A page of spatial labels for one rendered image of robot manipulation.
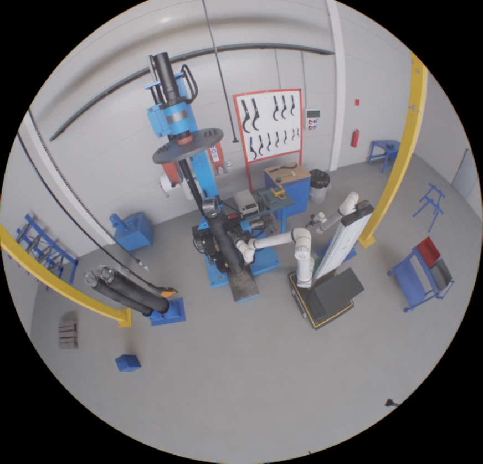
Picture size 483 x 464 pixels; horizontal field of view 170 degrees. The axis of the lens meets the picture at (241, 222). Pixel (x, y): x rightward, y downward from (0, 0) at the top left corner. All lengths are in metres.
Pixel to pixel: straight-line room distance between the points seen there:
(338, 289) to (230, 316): 1.63
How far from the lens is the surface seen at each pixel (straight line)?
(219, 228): 1.70
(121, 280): 1.98
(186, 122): 1.21
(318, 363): 2.72
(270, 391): 2.72
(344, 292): 1.97
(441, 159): 10.82
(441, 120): 10.77
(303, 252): 1.19
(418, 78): 2.54
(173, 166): 1.34
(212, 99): 3.26
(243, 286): 2.60
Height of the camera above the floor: 2.58
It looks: 48 degrees down
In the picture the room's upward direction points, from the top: 14 degrees counter-clockwise
